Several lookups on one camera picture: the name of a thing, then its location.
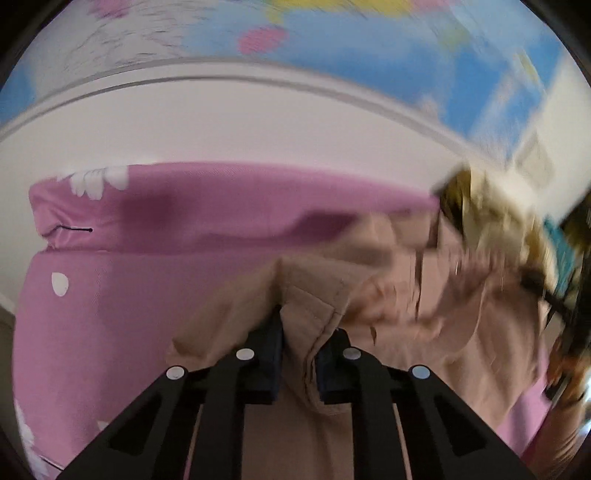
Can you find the cream garment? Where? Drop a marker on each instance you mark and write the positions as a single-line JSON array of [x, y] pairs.
[[498, 217]]

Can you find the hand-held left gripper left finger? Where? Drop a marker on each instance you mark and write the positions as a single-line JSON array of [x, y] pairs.
[[272, 355]]

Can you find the white wall socket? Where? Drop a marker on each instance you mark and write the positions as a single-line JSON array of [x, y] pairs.
[[535, 159]]

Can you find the olive brown garment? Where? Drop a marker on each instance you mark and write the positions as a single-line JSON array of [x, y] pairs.
[[455, 198]]

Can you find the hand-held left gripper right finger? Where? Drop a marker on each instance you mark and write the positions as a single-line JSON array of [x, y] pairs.
[[332, 369]]

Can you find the blue plastic basket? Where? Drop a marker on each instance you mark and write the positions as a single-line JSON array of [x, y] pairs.
[[561, 249]]

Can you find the colourful wall map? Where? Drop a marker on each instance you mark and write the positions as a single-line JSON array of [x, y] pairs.
[[369, 55]]

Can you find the pink flowered bed sheet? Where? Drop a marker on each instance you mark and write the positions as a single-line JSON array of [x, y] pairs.
[[138, 300]]

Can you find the pink jacket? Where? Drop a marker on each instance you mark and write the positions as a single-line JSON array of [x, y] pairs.
[[392, 286]]

